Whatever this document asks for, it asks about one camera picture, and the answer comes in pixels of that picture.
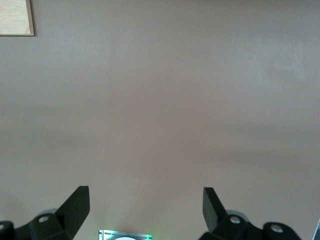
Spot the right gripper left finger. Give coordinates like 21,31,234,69
0,185,90,240

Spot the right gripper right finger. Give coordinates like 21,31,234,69
198,187,301,240

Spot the brown table cover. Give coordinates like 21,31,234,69
0,0,320,240

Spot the wooden cutting board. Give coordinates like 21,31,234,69
0,0,35,37

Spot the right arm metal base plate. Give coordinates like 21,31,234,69
98,229,153,240

